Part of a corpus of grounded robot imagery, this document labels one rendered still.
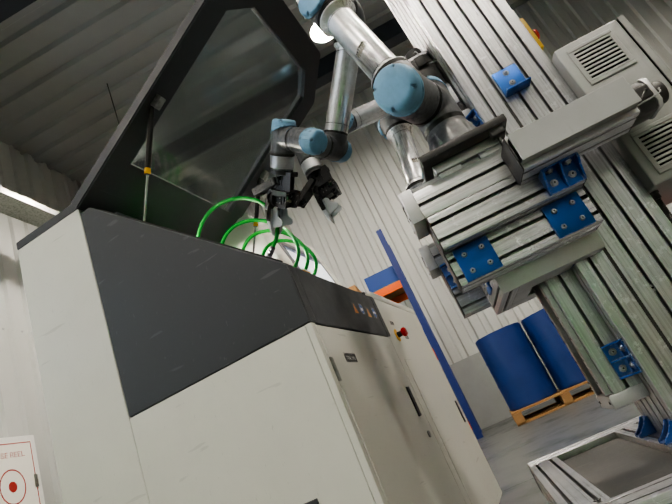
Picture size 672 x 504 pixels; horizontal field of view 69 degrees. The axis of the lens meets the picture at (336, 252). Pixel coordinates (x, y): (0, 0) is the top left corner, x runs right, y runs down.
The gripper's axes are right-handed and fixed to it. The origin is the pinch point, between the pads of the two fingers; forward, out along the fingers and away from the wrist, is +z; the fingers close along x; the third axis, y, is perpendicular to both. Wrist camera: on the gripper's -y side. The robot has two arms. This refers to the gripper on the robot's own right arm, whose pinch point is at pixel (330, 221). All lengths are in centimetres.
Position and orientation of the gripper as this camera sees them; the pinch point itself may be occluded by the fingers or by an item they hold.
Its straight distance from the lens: 173.7
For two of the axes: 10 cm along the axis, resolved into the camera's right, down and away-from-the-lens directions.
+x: 3.7, 2.1, 9.0
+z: 3.8, 8.5, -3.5
